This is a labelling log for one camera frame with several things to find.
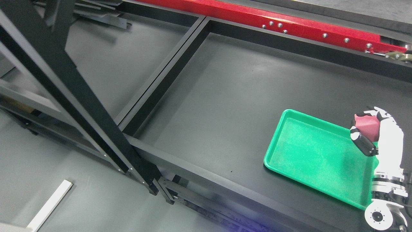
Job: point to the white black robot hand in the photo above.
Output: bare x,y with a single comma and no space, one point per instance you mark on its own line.
388,149

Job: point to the pink foam block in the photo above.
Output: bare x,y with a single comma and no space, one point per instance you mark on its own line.
368,126

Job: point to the green plastic tray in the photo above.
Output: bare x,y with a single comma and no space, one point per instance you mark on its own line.
322,156

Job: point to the black metal shelf right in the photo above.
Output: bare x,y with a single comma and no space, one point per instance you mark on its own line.
209,115

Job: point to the black metal shelf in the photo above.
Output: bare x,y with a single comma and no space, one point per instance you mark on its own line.
209,115
95,65

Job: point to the black metal shelf left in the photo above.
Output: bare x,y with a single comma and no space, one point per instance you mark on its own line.
95,65

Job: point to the red metal beam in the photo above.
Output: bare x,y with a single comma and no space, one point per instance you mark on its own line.
303,28

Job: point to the white table leg frame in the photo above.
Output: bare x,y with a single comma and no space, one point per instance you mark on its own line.
45,211

